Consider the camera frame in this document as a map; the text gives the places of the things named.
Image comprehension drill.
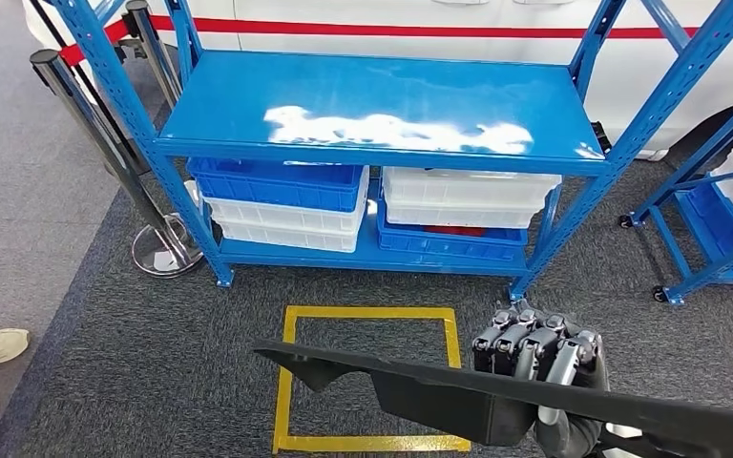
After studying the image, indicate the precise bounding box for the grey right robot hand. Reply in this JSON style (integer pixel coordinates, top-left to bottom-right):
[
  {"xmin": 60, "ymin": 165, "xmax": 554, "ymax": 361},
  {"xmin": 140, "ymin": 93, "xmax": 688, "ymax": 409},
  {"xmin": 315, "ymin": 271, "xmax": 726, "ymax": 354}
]
[{"xmin": 471, "ymin": 307, "xmax": 611, "ymax": 458}]

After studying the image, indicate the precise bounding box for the red item in bin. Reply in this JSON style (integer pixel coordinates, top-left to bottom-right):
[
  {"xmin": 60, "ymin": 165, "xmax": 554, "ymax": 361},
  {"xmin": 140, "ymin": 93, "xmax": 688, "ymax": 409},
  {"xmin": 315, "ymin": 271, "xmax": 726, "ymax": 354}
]
[{"xmin": 423, "ymin": 226, "xmax": 488, "ymax": 238}]

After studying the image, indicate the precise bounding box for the yellow floor tape square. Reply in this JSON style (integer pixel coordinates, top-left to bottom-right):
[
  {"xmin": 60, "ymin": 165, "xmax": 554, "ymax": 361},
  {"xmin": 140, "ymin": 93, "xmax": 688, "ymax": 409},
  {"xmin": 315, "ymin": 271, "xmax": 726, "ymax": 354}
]
[{"xmin": 272, "ymin": 305, "xmax": 472, "ymax": 454}]

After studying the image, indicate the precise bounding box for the white car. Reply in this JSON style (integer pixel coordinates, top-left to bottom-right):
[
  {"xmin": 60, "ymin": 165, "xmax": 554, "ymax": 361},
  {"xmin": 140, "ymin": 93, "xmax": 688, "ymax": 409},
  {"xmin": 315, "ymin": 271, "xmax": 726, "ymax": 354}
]
[{"xmin": 21, "ymin": 0, "xmax": 733, "ymax": 162}]

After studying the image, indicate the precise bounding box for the long red barrier belt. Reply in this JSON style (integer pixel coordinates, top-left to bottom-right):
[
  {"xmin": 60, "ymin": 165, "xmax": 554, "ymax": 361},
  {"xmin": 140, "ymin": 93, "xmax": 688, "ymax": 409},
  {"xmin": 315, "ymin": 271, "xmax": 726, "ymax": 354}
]
[{"xmin": 148, "ymin": 15, "xmax": 733, "ymax": 40}]

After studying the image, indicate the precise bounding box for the small black device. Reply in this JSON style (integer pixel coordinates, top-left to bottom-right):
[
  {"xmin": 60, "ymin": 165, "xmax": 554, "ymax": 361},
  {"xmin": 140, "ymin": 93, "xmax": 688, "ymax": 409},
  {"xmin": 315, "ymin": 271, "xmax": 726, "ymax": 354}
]
[{"xmin": 591, "ymin": 119, "xmax": 613, "ymax": 156}]

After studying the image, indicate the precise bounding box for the blue plastic bin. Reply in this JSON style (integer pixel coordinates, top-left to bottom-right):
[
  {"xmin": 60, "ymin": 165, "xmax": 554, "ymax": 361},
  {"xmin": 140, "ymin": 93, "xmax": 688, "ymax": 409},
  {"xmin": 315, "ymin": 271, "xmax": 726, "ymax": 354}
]
[
  {"xmin": 375, "ymin": 200, "xmax": 529, "ymax": 262},
  {"xmin": 675, "ymin": 183, "xmax": 733, "ymax": 280},
  {"xmin": 186, "ymin": 156, "xmax": 366, "ymax": 214}
]

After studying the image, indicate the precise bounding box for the black plastic frame part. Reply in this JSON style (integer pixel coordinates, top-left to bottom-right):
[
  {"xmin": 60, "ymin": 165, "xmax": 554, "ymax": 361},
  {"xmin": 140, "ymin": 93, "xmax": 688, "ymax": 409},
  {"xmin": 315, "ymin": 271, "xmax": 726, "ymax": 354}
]
[{"xmin": 253, "ymin": 340, "xmax": 733, "ymax": 458}]

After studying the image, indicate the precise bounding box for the short red barrier belt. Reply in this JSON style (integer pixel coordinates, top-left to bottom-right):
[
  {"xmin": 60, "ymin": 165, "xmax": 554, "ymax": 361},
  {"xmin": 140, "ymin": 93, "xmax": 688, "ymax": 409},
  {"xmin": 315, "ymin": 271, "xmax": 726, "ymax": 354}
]
[{"xmin": 59, "ymin": 18, "xmax": 131, "ymax": 68}]

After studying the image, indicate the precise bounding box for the blue metal shelf rack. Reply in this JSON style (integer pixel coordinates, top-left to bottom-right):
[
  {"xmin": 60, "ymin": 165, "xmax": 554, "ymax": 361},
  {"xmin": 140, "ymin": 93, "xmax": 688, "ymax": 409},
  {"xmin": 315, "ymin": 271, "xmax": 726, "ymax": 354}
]
[
  {"xmin": 50, "ymin": 0, "xmax": 733, "ymax": 302},
  {"xmin": 618, "ymin": 78, "xmax": 733, "ymax": 308}
]

